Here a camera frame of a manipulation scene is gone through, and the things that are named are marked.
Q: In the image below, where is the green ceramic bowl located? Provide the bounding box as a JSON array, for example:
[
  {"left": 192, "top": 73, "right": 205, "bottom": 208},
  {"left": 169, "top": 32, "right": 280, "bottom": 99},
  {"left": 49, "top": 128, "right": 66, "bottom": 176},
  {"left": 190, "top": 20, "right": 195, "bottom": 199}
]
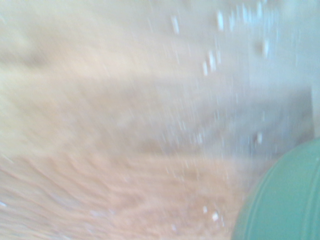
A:
[{"left": 231, "top": 136, "right": 320, "bottom": 240}]

